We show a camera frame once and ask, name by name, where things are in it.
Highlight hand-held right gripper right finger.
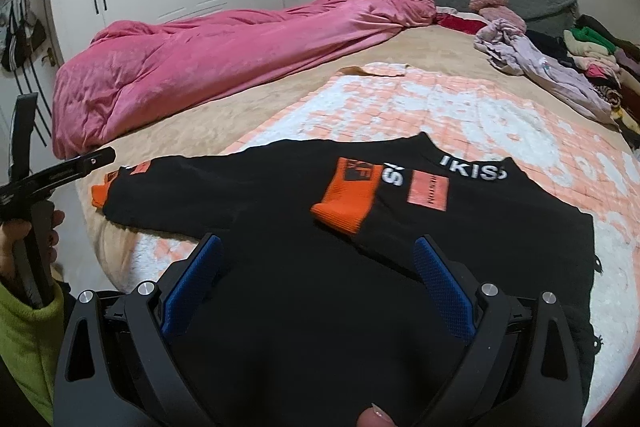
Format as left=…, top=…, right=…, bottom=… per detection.
left=412, top=234, right=583, bottom=427

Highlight black sweater with orange cuffs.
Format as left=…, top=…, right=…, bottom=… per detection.
left=91, top=132, right=603, bottom=427

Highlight pile of colourful clothes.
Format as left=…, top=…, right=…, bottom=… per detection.
left=562, top=14, right=640, bottom=151

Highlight person's right hand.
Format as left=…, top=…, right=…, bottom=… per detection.
left=356, top=402, right=396, bottom=427

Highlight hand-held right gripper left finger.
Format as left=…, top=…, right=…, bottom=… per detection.
left=52, top=234, right=223, bottom=427

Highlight hanging black bags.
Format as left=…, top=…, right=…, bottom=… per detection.
left=0, top=0, right=51, bottom=148

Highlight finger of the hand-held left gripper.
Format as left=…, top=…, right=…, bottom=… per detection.
left=9, top=93, right=40, bottom=188
left=0, top=147, right=117, bottom=208

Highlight dark cloth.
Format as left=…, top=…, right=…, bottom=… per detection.
left=525, top=29, right=577, bottom=68

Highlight beige bed sheet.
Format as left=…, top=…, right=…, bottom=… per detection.
left=65, top=23, right=632, bottom=288

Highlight pink duvet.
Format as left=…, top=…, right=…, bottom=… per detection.
left=51, top=0, right=437, bottom=159

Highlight lilac garment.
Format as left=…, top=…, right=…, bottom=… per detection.
left=474, top=18, right=617, bottom=126

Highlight red cloth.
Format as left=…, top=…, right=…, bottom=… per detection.
left=437, top=12, right=490, bottom=36

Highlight pink fluffy cloth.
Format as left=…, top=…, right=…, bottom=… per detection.
left=470, top=0, right=527, bottom=32

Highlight orange white checked blanket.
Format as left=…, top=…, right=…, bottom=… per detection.
left=112, top=63, right=640, bottom=424

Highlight person's left hand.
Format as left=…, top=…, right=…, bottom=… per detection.
left=0, top=209, right=67, bottom=280

